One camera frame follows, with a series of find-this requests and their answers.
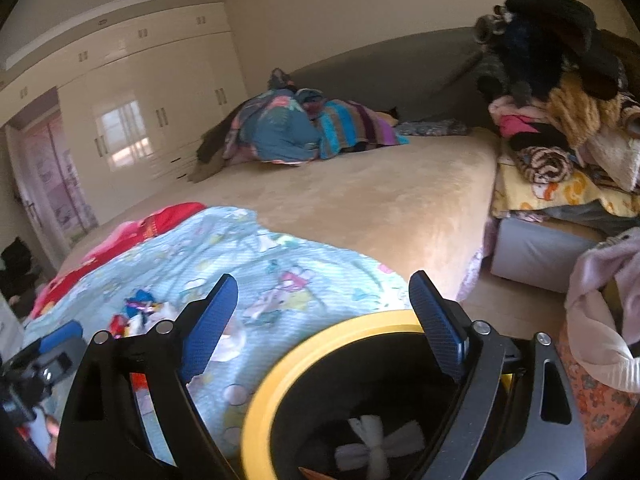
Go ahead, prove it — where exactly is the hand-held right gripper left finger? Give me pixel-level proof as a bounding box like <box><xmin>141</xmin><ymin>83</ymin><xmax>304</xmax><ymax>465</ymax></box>
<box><xmin>54</xmin><ymin>274</ymin><xmax>240</xmax><ymax>480</ymax></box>

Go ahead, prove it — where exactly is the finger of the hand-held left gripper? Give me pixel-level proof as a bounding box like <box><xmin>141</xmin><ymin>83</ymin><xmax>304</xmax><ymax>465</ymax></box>
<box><xmin>37</xmin><ymin>320</ymin><xmax>85</xmax><ymax>356</ymax></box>

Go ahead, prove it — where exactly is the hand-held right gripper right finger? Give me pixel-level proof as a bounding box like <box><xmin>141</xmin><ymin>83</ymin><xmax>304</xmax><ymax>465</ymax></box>
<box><xmin>407</xmin><ymin>270</ymin><xmax>588</xmax><ymax>480</ymax></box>

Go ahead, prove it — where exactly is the yellow-rimmed black trash bin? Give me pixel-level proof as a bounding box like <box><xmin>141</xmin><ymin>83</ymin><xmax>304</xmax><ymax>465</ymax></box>
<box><xmin>241</xmin><ymin>309</ymin><xmax>526</xmax><ymax>480</ymax></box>

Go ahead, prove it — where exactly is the white drawer cabinet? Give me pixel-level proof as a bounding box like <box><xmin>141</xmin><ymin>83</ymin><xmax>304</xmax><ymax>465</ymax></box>
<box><xmin>0</xmin><ymin>296</ymin><xmax>26</xmax><ymax>361</ymax></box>

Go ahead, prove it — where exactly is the blue wrapper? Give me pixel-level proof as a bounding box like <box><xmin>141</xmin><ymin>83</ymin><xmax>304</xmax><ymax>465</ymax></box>
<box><xmin>124</xmin><ymin>290</ymin><xmax>156</xmax><ymax>317</ymax></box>

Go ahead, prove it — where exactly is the black bag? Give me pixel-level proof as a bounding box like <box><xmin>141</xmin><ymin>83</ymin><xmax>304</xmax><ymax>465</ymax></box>
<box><xmin>0</xmin><ymin>237</ymin><xmax>43</xmax><ymax>301</ymax></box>

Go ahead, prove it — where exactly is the light blue cartoon blanket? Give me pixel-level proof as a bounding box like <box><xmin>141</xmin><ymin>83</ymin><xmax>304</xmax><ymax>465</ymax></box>
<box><xmin>22</xmin><ymin>206</ymin><xmax>416</xmax><ymax>466</ymax></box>

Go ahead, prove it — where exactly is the red blanket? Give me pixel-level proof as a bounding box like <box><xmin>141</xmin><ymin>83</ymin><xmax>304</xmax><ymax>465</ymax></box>
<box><xmin>30</xmin><ymin>202</ymin><xmax>208</xmax><ymax>318</ymax></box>

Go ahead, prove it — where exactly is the grey storage box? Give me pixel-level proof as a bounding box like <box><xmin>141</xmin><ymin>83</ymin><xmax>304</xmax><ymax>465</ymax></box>
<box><xmin>490</xmin><ymin>215</ymin><xmax>606</xmax><ymax>293</ymax></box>

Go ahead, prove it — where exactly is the white tissue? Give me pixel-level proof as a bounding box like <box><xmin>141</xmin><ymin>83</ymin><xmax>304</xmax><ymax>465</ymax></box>
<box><xmin>334</xmin><ymin>416</ymin><xmax>426</xmax><ymax>468</ymax></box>

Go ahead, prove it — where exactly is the beige bed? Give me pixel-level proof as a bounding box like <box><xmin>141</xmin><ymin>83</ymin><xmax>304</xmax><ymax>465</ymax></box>
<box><xmin>60</xmin><ymin>125</ymin><xmax>501</xmax><ymax>306</ymax></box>

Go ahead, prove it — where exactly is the pink patterned door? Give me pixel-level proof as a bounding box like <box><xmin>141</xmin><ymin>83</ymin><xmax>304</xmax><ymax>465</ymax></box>
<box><xmin>5</xmin><ymin>110</ymin><xmax>98</xmax><ymax>261</ymax></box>

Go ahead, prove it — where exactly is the pale pink garment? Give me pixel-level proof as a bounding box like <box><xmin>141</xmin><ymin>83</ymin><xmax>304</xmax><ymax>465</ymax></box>
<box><xmin>565</xmin><ymin>227</ymin><xmax>640</xmax><ymax>393</ymax></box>

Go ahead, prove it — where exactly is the yellow cartoon blanket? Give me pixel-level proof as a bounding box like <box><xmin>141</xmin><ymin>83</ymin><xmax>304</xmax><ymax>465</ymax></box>
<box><xmin>490</xmin><ymin>160</ymin><xmax>640</xmax><ymax>221</ymax></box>

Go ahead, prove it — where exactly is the orange floral fabric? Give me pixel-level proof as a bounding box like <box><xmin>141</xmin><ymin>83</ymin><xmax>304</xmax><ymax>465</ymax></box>
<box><xmin>560</xmin><ymin>320</ymin><xmax>640</xmax><ymax>471</ymax></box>

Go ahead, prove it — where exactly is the brown cream striped cloth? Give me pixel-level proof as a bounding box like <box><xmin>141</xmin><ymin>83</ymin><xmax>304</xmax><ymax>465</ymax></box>
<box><xmin>515</xmin><ymin>146</ymin><xmax>573</xmax><ymax>184</ymax></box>

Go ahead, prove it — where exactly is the grey floral cloth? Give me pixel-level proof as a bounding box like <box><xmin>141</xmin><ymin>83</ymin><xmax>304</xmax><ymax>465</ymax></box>
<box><xmin>397</xmin><ymin>117</ymin><xmax>471</xmax><ymax>137</ymax></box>

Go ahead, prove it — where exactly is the colourful striped blanket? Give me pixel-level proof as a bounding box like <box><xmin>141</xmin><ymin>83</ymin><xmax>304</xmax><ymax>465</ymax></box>
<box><xmin>295</xmin><ymin>87</ymin><xmax>408</xmax><ymax>161</ymax></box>

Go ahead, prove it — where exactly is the pink cloth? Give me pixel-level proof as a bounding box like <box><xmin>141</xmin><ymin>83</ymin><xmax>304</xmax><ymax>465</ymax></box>
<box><xmin>487</xmin><ymin>95</ymin><xmax>551</xmax><ymax>138</ymax></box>

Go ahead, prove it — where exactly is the cream glossy wardrobe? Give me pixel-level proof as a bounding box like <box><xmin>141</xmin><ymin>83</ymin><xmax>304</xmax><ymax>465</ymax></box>
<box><xmin>0</xmin><ymin>2</ymin><xmax>251</xmax><ymax>231</ymax></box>

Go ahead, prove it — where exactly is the white fleece cloth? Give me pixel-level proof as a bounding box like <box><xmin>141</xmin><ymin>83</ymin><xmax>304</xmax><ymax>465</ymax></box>
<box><xmin>582</xmin><ymin>125</ymin><xmax>640</xmax><ymax>193</ymax></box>

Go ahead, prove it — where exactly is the grey headboard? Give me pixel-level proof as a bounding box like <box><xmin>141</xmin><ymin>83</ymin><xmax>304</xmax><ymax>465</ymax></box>
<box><xmin>287</xmin><ymin>26</ymin><xmax>501</xmax><ymax>123</ymax></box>

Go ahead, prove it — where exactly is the tan fuzzy cloth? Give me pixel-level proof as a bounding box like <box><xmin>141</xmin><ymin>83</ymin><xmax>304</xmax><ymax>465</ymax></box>
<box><xmin>545</xmin><ymin>72</ymin><xmax>640</xmax><ymax>146</ymax></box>

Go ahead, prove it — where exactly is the black plush clothes pile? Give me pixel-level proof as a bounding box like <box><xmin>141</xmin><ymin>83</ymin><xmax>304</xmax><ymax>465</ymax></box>
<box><xmin>472</xmin><ymin>0</ymin><xmax>628</xmax><ymax>106</ymax></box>

